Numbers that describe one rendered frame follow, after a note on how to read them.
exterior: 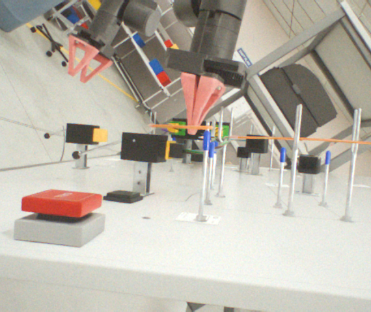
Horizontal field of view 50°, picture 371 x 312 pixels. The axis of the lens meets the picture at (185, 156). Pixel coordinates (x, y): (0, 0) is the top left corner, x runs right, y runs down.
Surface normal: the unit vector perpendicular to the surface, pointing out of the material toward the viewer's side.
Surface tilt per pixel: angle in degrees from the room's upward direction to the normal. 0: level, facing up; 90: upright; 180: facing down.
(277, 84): 90
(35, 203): 90
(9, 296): 0
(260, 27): 90
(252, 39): 90
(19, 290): 0
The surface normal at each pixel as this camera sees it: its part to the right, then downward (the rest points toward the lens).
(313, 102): -0.11, 0.07
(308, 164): -0.44, 0.01
